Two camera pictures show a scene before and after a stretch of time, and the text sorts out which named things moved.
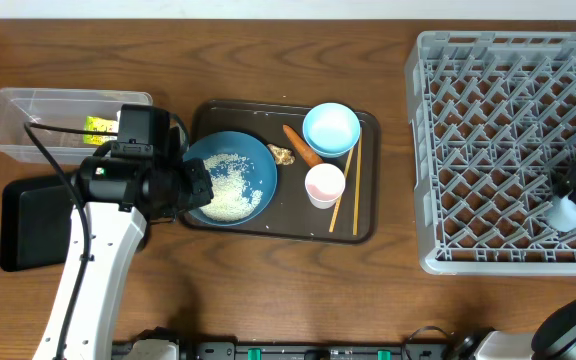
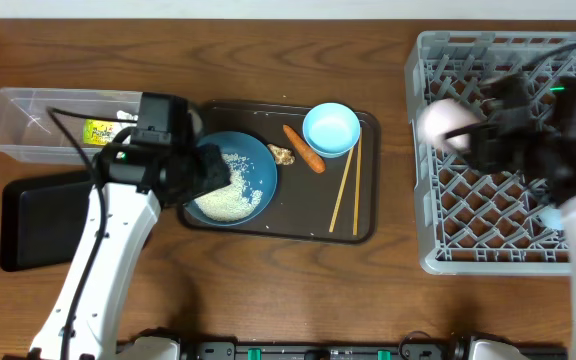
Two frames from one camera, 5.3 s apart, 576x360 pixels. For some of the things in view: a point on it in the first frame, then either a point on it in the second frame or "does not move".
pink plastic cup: x=324 y=184 to x=442 y=115
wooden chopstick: x=340 y=200 does not move
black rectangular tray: x=35 y=222 does not move
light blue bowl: x=331 y=130 does not move
